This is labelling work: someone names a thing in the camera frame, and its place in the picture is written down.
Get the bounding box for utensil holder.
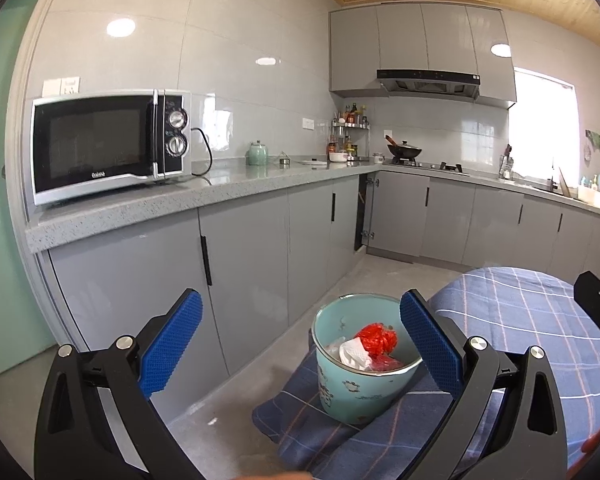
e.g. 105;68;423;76
498;145;515;180

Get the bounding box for grey speckled countertop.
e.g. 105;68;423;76
26;157;600;253

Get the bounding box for gas stove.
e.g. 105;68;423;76
382;158;471;176

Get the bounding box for black wok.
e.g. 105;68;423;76
385;135;423;159

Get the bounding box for green ceramic teapot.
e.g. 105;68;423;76
245;141;269;166

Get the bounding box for white wall socket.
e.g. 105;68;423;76
43;77;81;97

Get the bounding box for teal cartoon print bin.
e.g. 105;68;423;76
312;294;425;426

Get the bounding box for black power cable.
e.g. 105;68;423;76
190;127;213;178

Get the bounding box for red plastic wrapper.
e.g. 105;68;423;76
357;322;398;358

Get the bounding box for white tissue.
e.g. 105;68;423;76
337;337;374;372

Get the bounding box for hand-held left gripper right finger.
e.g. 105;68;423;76
400;289;567;480

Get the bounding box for black range hood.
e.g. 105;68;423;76
376;69;481;101

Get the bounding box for wooden cutting board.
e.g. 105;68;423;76
557;166;581;198

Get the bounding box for metal spice rack with bottles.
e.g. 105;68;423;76
328;104;371;157

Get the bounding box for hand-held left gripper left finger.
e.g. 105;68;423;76
34;288;216;480

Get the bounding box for blue plaid blanket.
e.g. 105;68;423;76
252;266;600;480

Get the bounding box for white red-print plastic bag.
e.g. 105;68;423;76
369;354;405;374

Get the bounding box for person's right hand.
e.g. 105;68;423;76
581;422;600;455

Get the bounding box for silver black microwave oven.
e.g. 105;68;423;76
31;89;192;207

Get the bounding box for grey kitchen base cabinets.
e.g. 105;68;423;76
35;170;600;376

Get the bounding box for bright window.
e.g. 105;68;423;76
509;67;578;181

